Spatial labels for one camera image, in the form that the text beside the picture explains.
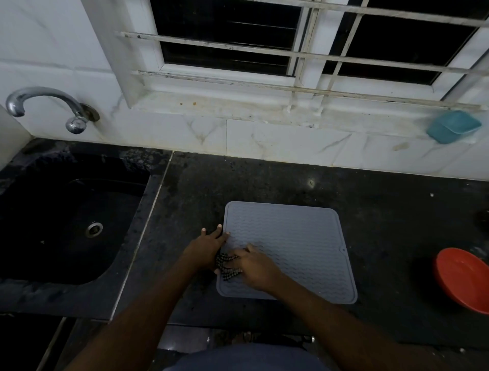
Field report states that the person's right hand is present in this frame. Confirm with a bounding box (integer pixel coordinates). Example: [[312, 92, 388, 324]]
[[224, 244, 283, 294]]

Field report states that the person's left hand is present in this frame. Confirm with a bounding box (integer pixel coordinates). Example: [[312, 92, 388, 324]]
[[183, 224, 231, 275]]

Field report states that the black beaded chain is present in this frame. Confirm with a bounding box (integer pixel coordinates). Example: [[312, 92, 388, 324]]
[[214, 252, 243, 281]]

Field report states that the person's left forearm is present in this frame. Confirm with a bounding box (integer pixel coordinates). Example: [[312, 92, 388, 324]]
[[64, 252, 205, 371]]

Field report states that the person's right forearm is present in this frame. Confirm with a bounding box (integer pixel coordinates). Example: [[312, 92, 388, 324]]
[[264, 272, 455, 371]]

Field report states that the grey silicone mat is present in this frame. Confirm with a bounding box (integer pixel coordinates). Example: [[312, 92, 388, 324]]
[[216, 201, 358, 305]]

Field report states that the person's blue clothing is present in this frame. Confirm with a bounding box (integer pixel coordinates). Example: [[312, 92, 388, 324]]
[[164, 343, 319, 371]]

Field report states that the black kitchen sink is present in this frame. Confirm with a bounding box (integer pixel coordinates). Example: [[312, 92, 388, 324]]
[[0, 153, 150, 286]]

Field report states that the white metal window grille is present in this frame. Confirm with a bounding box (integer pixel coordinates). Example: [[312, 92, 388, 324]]
[[118, 0, 489, 114]]

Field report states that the red plastic bowl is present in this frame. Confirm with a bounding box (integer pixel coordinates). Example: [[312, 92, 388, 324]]
[[433, 248, 489, 315]]

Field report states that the teal plastic container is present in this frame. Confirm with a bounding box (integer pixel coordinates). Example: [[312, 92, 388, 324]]
[[426, 110, 482, 144]]

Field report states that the white window frame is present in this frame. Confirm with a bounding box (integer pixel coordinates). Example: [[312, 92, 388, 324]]
[[81, 0, 489, 108]]

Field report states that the chrome wall tap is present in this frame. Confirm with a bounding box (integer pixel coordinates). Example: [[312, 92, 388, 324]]
[[5, 86, 101, 135]]

